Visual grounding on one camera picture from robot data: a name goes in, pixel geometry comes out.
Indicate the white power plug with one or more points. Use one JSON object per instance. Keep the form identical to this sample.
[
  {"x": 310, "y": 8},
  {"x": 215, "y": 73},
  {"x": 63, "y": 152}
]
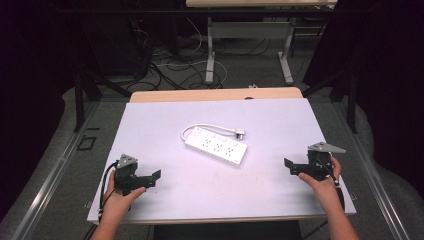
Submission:
[{"x": 240, "y": 134}]

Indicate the white table mat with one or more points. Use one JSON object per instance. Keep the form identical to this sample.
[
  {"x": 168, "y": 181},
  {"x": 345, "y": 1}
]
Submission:
[{"x": 213, "y": 193}]

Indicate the person's left hand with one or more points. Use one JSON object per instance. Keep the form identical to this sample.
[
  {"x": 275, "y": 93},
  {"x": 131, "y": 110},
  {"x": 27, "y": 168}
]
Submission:
[{"x": 117, "y": 201}]

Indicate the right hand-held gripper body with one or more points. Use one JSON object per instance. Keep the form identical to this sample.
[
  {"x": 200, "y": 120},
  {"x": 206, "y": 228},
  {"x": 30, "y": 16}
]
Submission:
[{"x": 319, "y": 163}]

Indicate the black floor socket frame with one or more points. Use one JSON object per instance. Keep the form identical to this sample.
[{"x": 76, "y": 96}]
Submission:
[{"x": 86, "y": 143}]

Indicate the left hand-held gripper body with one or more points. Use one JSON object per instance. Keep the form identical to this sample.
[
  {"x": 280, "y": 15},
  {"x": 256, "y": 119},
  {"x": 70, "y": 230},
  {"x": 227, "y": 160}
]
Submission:
[{"x": 126, "y": 171}]

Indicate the wooden table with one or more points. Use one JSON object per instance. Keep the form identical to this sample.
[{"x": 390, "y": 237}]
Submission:
[{"x": 213, "y": 95}]

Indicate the person's right hand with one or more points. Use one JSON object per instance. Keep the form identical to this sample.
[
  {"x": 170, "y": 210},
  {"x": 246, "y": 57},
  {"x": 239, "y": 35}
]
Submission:
[{"x": 325, "y": 191}]

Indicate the aluminium floor rail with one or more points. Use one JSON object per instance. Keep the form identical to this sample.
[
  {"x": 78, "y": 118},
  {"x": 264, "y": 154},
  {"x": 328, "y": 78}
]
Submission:
[
  {"x": 373, "y": 173},
  {"x": 50, "y": 180}
]

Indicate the black metal stand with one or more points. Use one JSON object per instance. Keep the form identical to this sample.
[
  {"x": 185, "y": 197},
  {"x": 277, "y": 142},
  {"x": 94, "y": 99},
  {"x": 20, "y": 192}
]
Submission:
[
  {"x": 350, "y": 96},
  {"x": 83, "y": 93}
]

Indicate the white power strip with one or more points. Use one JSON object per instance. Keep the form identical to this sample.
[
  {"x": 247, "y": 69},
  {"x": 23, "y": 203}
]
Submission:
[{"x": 216, "y": 146}]

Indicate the white background desk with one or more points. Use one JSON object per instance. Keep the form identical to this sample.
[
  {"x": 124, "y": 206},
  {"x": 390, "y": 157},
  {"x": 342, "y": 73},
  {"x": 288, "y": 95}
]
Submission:
[{"x": 253, "y": 28}]

